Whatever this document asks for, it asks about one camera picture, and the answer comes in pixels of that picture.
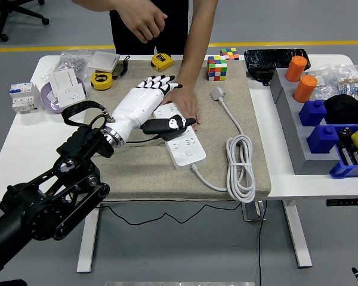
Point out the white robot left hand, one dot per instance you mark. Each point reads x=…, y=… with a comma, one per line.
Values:
x=134, y=107

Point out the orange cylinder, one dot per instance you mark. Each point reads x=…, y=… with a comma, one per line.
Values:
x=304, y=89
x=295, y=70

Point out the plastic bag of screws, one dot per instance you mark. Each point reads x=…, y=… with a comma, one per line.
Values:
x=68, y=61

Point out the clear plastic bag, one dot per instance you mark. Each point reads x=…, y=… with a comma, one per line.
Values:
x=323, y=80

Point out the black table control panel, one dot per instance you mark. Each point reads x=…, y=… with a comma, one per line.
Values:
x=346, y=202

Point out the grey-brown mat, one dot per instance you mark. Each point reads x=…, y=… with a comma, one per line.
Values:
x=152, y=184

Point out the purple bowl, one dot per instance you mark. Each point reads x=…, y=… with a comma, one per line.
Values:
x=49, y=107

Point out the white power strip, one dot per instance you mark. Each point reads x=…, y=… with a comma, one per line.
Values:
x=191, y=152

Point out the person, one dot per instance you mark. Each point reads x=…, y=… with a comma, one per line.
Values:
x=173, y=35

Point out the small Rubik's cube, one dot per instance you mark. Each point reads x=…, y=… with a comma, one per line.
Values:
x=229, y=54

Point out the white switch panel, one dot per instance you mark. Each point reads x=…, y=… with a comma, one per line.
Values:
x=62, y=79

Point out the large Rubik's cube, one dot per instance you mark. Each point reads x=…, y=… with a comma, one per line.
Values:
x=217, y=70

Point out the row of brown vials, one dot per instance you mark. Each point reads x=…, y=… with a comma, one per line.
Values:
x=353, y=156

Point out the person's left hand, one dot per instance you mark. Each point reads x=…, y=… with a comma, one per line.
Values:
x=185, y=102

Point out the white wall socket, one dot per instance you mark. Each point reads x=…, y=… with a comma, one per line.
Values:
x=70, y=95

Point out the grey stepped block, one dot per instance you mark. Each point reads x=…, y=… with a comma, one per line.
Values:
x=298, y=149

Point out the small square yellow tape measure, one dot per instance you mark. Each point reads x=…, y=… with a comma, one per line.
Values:
x=161, y=62

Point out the black office chair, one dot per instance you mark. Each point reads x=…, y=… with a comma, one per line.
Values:
x=2, y=26

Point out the white table leg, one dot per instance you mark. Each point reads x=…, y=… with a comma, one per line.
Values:
x=88, y=244
x=296, y=238

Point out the person's left forearm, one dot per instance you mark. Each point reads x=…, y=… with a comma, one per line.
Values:
x=200, y=38

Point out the person's right forearm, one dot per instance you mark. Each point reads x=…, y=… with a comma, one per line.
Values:
x=101, y=4

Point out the dark round bottle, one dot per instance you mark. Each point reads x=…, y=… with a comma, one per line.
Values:
x=345, y=133

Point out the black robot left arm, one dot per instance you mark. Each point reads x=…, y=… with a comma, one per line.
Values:
x=47, y=202

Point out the person's right hand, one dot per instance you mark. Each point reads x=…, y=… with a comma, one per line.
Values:
x=143, y=21

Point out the round yellow tape measure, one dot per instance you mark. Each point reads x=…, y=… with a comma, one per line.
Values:
x=101, y=82

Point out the blue block with knob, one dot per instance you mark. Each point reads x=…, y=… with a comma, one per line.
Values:
x=311, y=114
x=322, y=141

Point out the black glossy tray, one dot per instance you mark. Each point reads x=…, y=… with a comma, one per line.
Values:
x=268, y=58

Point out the black plug adapter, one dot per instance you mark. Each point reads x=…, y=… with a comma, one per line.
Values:
x=173, y=136

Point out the white circuit breaker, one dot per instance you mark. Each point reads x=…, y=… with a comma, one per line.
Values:
x=24, y=98

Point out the plastic bag of resistors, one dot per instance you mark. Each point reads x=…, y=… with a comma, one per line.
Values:
x=350, y=85

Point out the blue plastic bin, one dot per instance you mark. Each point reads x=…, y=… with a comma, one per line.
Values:
x=346, y=171

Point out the white square switch plate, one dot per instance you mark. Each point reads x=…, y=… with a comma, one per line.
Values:
x=103, y=61

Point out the silver metal bracket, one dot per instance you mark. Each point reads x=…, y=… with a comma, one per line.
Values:
x=252, y=211

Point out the black cloth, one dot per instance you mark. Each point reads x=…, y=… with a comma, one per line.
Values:
x=346, y=110

